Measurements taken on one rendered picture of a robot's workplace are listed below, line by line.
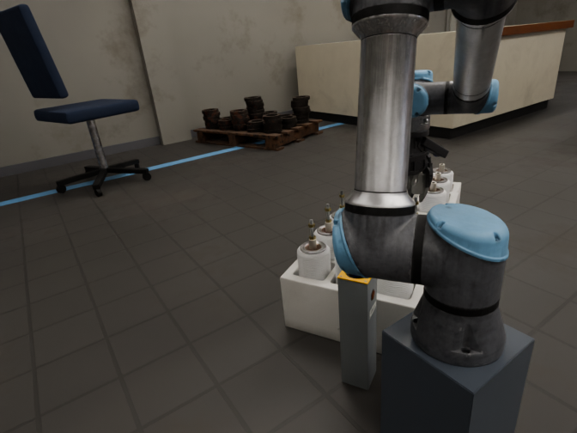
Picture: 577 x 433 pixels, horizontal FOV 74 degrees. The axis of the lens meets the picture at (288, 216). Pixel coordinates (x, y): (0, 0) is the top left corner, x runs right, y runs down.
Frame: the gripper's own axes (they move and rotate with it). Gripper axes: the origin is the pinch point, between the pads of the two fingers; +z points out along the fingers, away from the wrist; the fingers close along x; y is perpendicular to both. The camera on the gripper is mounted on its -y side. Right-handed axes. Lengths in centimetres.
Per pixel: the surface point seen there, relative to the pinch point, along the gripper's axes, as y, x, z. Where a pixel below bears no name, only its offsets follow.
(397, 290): 22.6, 17.6, 15.0
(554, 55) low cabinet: -311, -155, -14
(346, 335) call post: 40.3, 20.7, 18.9
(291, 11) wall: -142, -350, -79
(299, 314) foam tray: 41, -3, 28
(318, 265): 34.6, -1.0, 12.6
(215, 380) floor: 69, 2, 35
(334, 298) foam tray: 34.5, 6.4, 19.5
